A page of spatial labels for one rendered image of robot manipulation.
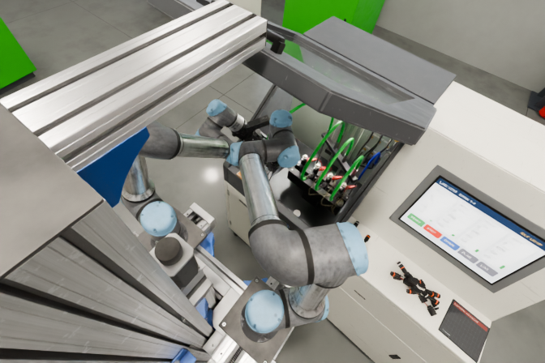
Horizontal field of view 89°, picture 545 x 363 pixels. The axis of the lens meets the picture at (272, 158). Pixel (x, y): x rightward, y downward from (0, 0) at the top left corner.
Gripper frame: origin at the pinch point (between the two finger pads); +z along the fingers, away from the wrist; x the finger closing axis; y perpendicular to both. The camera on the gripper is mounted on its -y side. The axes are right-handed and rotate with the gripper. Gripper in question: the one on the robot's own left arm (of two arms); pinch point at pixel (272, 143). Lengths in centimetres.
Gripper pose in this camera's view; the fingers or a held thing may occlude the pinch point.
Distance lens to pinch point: 133.6
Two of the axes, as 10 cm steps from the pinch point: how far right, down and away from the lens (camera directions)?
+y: -7.2, 6.2, 3.0
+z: 6.4, 4.5, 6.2
